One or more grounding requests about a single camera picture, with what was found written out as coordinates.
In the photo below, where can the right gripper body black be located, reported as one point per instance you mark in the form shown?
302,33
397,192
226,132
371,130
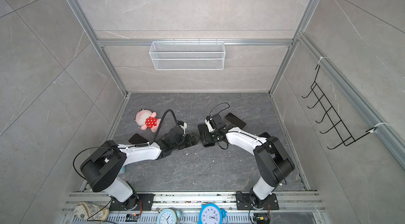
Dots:
211,137

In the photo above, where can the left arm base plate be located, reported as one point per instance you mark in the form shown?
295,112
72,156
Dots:
143,201

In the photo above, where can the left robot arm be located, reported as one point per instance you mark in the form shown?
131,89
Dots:
101,169

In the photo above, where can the white wire basket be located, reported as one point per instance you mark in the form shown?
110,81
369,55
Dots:
188,55

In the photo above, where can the dark phone near left wall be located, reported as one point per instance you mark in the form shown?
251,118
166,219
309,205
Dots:
138,140

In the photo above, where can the crumpled patterned cloth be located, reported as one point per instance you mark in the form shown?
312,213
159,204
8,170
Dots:
91,212

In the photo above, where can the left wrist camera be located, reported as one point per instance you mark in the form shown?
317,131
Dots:
183,125

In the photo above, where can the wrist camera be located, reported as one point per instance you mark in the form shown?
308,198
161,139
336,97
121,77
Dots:
215,123
183,125

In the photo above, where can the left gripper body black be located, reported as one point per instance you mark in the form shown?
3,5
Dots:
187,142

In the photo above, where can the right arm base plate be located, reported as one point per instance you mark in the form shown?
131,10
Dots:
244,201

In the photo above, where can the pink plush toy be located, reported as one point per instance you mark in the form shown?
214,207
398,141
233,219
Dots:
146,119

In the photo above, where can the black wall hook rack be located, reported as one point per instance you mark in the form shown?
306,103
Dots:
331,114

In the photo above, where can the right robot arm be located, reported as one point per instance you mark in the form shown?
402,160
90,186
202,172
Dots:
273,161

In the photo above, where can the phone in red case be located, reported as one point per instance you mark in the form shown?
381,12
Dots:
234,120

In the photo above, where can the blue alarm clock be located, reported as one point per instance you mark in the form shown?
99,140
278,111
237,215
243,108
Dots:
212,214

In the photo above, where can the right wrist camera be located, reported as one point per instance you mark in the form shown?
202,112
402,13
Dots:
215,123

